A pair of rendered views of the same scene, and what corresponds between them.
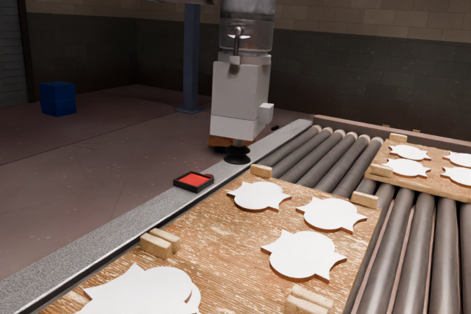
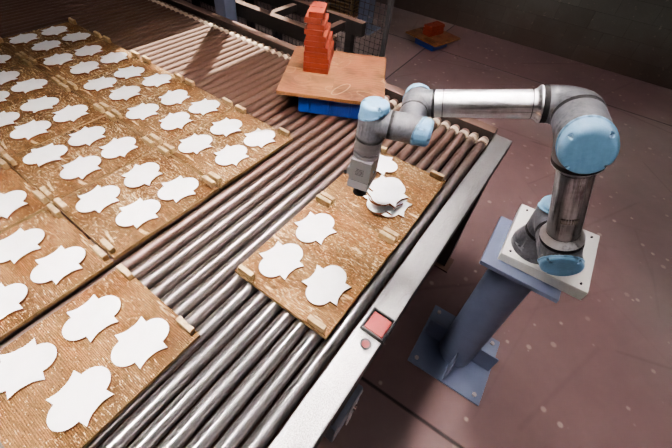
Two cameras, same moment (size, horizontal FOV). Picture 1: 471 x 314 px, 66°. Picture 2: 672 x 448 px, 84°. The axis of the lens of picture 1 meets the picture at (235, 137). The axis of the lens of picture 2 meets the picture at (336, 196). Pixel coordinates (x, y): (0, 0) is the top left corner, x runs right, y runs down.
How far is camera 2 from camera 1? 1.49 m
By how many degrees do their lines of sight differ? 117
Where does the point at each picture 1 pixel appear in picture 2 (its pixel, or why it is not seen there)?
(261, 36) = not seen: hidden behind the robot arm
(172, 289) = (377, 194)
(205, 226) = (366, 254)
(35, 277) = (438, 234)
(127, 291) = (393, 195)
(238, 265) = (348, 225)
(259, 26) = not seen: hidden behind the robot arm
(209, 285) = (362, 216)
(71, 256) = (431, 246)
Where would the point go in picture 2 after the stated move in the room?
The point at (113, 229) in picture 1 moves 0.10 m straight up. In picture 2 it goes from (419, 266) to (427, 248)
